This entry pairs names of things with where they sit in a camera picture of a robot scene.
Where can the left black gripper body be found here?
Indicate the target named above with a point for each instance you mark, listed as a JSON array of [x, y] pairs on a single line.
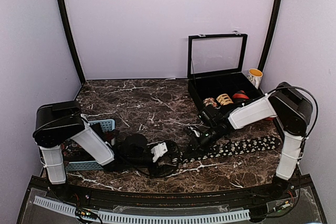
[[156, 170]]

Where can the black glass-lid tie box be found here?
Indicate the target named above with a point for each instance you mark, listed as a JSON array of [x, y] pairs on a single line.
[[215, 65]]

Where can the right black frame post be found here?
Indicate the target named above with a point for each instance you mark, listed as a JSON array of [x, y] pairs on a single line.
[[270, 34]]

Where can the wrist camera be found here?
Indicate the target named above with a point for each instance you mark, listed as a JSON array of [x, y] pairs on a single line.
[[134, 145], [210, 116]]

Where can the black frame post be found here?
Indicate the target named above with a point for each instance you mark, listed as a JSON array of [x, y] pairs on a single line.
[[270, 34], [70, 40]]

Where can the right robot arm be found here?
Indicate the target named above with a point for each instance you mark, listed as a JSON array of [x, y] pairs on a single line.
[[285, 102]]

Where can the black front rail base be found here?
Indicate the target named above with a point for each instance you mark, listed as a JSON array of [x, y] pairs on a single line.
[[100, 195]]

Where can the brown floral rolled tie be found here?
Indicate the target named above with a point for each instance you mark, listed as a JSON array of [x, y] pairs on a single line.
[[210, 101]]

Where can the red black rolled tie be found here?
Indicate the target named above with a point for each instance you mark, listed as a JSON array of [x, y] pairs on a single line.
[[240, 95]]

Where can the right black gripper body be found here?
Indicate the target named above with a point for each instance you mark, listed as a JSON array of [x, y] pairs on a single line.
[[205, 144]]

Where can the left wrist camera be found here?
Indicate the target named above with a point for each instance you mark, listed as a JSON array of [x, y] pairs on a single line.
[[134, 145]]

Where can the tan striped rolled tie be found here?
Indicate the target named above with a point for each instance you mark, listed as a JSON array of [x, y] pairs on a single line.
[[224, 99]]

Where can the light blue plastic basket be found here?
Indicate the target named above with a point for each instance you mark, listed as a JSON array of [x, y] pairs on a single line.
[[106, 125]]

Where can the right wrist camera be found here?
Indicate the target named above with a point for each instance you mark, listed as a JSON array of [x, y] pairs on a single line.
[[210, 116]]

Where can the white slotted cable duct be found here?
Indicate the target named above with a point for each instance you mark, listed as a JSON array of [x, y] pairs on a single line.
[[124, 214]]

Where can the black white patterned tie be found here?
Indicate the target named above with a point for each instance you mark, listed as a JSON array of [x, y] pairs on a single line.
[[264, 143]]

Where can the white yellow mug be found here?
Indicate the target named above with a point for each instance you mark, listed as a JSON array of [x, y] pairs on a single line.
[[255, 77]]

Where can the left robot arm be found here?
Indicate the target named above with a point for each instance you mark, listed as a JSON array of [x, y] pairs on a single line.
[[59, 122]]

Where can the left black frame post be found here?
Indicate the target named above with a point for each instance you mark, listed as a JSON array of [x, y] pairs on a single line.
[[70, 40]]

